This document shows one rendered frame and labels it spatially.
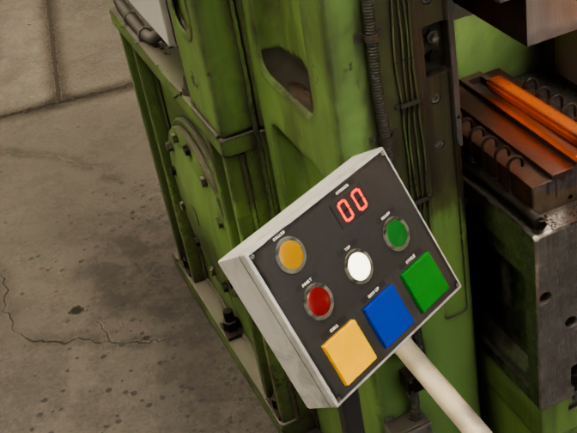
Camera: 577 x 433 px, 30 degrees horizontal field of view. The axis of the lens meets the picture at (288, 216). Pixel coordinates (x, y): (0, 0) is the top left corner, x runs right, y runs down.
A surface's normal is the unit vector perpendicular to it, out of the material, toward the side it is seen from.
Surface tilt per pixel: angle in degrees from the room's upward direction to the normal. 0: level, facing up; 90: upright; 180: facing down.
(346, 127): 90
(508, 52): 90
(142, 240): 0
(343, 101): 90
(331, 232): 60
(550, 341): 90
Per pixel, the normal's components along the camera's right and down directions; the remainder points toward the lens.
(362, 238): 0.57, -0.16
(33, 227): -0.15, -0.81
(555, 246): 0.40, 0.47
